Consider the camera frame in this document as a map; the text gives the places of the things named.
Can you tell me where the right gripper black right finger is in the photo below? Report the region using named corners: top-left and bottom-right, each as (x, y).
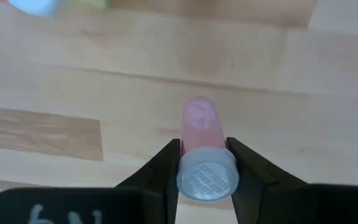
top-left (227, 137), bottom-right (358, 224)

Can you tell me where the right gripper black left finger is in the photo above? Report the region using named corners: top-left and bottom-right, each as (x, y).
top-left (116, 138), bottom-right (181, 224)

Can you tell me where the pink pill bottle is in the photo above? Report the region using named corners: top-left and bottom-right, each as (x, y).
top-left (176, 95), bottom-right (240, 202)

